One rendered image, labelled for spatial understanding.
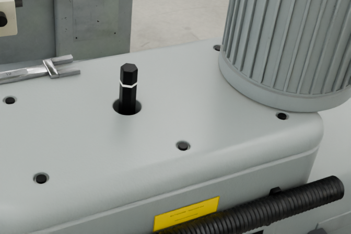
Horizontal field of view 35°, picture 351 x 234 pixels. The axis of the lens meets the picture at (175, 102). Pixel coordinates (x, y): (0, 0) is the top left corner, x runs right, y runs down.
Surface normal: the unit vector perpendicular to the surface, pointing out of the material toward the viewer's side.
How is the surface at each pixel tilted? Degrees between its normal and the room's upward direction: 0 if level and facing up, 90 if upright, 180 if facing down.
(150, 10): 0
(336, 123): 0
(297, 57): 90
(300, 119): 0
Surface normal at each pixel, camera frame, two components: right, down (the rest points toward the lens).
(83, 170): 0.10, -0.78
